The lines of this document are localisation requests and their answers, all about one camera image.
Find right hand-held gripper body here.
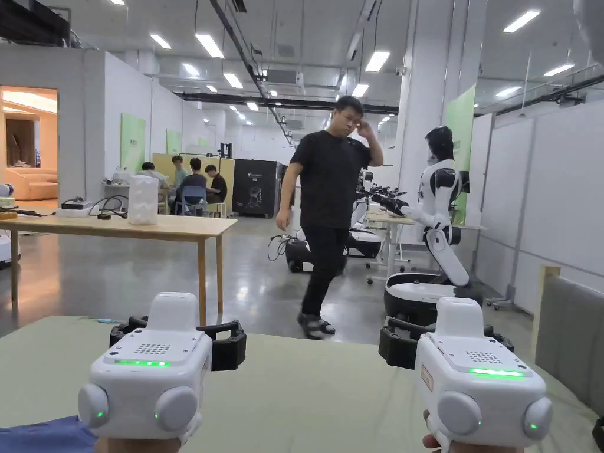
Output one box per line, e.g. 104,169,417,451
413,296,553,450

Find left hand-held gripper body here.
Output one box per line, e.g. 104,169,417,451
77,291,214,442

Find person's right hand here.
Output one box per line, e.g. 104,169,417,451
421,409,536,453

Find person's left hand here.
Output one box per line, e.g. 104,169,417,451
96,435,183,453

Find grey padded headboard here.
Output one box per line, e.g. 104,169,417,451
532,265,604,418

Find bed with pale green sheet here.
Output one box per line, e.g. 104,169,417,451
0,314,604,453

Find wooden table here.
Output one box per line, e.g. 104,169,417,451
0,173,239,327

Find white table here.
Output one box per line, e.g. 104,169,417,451
364,213,488,286

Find dark blue garment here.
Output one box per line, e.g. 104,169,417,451
0,415,100,453

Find white humanoid robot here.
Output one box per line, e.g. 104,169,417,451
365,125,485,327

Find group of people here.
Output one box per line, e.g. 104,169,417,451
140,155,229,218

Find large black carton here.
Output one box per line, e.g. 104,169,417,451
231,159,290,219

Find beige sofa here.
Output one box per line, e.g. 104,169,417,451
4,167,59,202

